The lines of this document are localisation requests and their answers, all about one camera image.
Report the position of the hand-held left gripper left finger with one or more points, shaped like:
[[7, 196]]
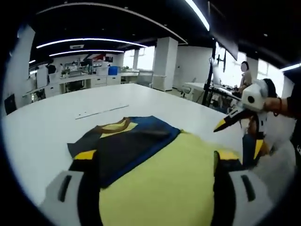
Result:
[[87, 200]]

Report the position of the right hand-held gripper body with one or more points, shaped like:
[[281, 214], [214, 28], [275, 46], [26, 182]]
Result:
[[256, 99]]

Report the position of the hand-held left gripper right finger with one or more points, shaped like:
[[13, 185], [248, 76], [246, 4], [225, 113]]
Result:
[[225, 200]]

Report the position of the yellow blue grey garment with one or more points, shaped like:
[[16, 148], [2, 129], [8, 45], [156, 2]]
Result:
[[150, 169]]

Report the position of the person's right hand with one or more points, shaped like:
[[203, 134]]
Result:
[[272, 106]]

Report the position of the black floor stand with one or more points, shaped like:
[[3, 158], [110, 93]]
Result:
[[207, 89]]

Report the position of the white desk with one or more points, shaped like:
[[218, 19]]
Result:
[[200, 86]]

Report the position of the straight ceiling light strip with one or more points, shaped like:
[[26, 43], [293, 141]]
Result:
[[198, 14]]

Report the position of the white cabinet counter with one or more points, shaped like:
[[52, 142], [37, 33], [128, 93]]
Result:
[[77, 83]]

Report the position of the black chair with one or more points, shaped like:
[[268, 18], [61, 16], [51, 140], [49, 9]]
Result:
[[10, 104]]

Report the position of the blue storage bin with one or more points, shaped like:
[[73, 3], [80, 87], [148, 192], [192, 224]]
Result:
[[114, 70]]

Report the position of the white storage box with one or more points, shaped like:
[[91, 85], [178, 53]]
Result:
[[41, 76]]

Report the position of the short curved ceiling light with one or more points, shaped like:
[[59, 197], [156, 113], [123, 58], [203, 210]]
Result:
[[87, 51]]

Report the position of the ceiling air vent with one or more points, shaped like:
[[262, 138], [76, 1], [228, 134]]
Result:
[[77, 46]]

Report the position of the long curved ceiling light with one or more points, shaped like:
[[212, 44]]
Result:
[[91, 40]]

